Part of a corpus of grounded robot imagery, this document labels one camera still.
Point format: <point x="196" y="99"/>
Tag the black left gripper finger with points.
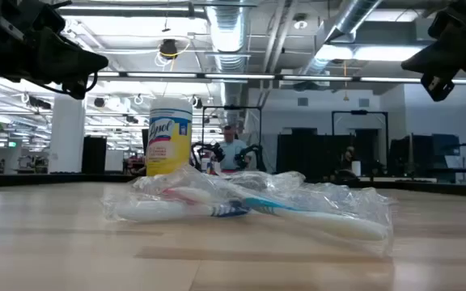
<point x="63" y="66"/>
<point x="73" y="40"/>

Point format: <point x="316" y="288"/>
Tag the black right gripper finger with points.
<point x="447" y="64"/>
<point x="447" y="48"/>

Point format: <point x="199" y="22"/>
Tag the red white toothbrush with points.
<point x="188" y="195"/>

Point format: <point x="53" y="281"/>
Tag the black background robot arm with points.
<point x="253" y="151"/>
<point x="210" y="149"/>

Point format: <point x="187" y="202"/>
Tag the white square column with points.
<point x="67" y="137"/>

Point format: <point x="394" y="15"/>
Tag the black cabinet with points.
<point x="94" y="155"/>

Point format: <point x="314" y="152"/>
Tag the dark desk monitors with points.
<point x="419" y="155"/>

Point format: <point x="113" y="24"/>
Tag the yellow Lysol wipes canister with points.
<point x="169" y="141"/>

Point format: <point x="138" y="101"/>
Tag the person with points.
<point x="233" y="153"/>
<point x="348" y="157"/>

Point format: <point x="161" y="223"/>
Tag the white paper roll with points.
<point x="356" y="167"/>

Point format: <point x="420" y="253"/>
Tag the round ceiling detector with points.
<point x="300" y="22"/>

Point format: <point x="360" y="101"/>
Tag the black partition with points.
<point x="306" y="155"/>

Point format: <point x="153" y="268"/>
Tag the wrapped dark-blue striped toothbrush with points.
<point x="160" y="211"/>

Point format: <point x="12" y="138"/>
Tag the clear bag of cotton swabs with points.
<point x="269" y="180"/>

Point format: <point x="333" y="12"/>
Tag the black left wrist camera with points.
<point x="77" y="87"/>

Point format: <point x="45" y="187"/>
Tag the black background rig frame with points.
<point x="358" y="112"/>
<point x="233" y="107"/>

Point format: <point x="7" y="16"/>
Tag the silver ventilation duct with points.
<point x="350" y="16"/>
<point x="227" y="32"/>

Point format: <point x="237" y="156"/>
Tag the black table frame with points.
<point x="55" y="179"/>

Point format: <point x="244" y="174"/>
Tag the long ceiling light rail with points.
<point x="241" y="76"/>

